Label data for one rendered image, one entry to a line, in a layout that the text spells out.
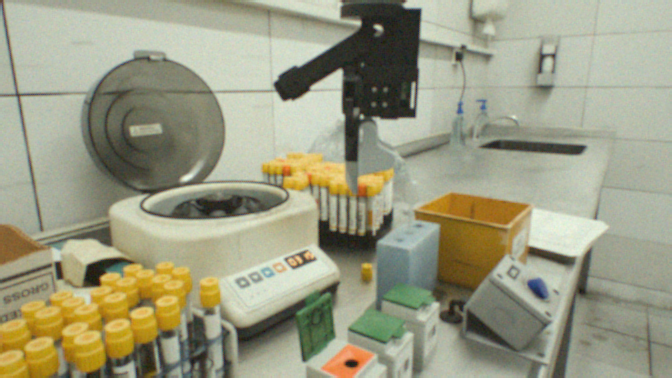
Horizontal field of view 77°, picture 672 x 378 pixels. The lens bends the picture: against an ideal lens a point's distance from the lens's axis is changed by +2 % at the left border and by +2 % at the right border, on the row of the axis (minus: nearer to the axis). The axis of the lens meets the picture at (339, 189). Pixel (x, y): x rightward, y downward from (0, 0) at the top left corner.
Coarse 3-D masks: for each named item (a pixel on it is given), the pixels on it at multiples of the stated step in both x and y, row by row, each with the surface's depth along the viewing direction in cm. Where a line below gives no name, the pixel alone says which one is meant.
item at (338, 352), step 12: (336, 348) 33; (348, 348) 33; (360, 348) 33; (312, 360) 31; (324, 360) 31; (336, 360) 31; (348, 360) 31; (360, 360) 31; (372, 360) 31; (312, 372) 31; (324, 372) 30; (336, 372) 30; (348, 372) 30; (360, 372) 30; (372, 372) 31; (384, 372) 31
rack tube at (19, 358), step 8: (8, 352) 26; (16, 352) 26; (0, 360) 25; (8, 360) 25; (16, 360) 25; (24, 360) 26; (0, 368) 25; (8, 368) 25; (16, 368) 25; (24, 368) 25; (0, 376) 25; (8, 376) 25; (16, 376) 25; (24, 376) 25
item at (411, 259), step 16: (416, 224) 54; (432, 224) 54; (384, 240) 49; (400, 240) 49; (416, 240) 49; (432, 240) 52; (384, 256) 48; (400, 256) 47; (416, 256) 48; (432, 256) 53; (384, 272) 48; (400, 272) 47; (416, 272) 49; (432, 272) 54; (384, 288) 49; (432, 288) 55
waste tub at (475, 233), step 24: (432, 216) 59; (456, 216) 57; (480, 216) 68; (504, 216) 66; (528, 216) 62; (456, 240) 58; (480, 240) 56; (504, 240) 54; (528, 240) 64; (456, 264) 59; (480, 264) 56
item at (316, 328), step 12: (312, 300) 32; (324, 300) 33; (300, 312) 30; (312, 312) 32; (324, 312) 33; (300, 324) 30; (312, 324) 32; (324, 324) 33; (300, 336) 31; (312, 336) 32; (324, 336) 33; (300, 348) 31; (312, 348) 32; (324, 348) 32
